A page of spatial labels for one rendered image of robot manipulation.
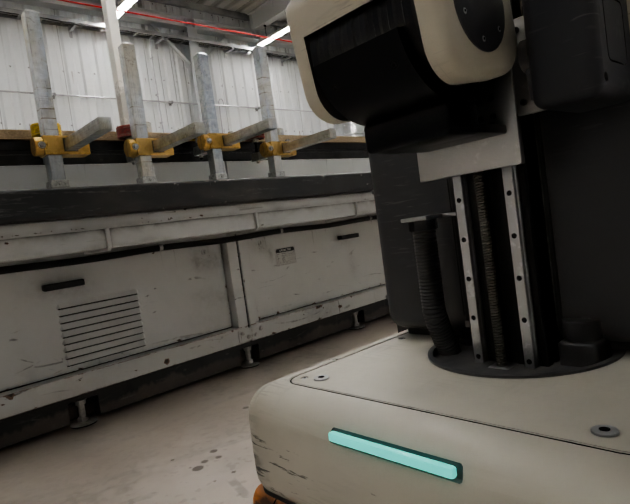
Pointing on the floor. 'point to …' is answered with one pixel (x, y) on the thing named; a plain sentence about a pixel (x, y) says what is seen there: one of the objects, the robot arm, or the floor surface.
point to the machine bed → (158, 295)
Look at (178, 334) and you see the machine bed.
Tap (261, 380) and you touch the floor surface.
